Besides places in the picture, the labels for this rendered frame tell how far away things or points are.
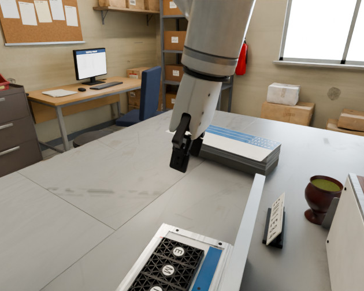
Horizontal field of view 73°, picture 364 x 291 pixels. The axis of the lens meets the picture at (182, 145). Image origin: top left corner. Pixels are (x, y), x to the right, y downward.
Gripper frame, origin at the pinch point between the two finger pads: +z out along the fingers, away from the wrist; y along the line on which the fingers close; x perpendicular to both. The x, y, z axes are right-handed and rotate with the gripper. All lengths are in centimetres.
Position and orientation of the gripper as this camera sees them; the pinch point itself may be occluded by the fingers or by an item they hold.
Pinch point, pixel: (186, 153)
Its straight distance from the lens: 46.1
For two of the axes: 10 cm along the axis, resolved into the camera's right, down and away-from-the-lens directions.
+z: -1.9, 8.6, 4.8
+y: -3.9, 3.8, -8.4
